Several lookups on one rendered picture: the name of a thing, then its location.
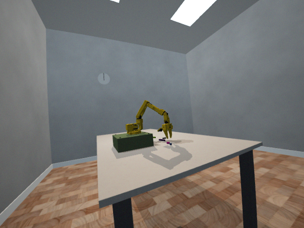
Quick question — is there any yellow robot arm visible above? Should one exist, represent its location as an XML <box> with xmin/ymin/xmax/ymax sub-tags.
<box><xmin>127</xmin><ymin>100</ymin><xmax>170</xmax><ymax>135</ymax></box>

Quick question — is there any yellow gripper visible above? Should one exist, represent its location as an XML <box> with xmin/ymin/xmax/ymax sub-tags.
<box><xmin>157</xmin><ymin>123</ymin><xmax>173</xmax><ymax>139</ymax></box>

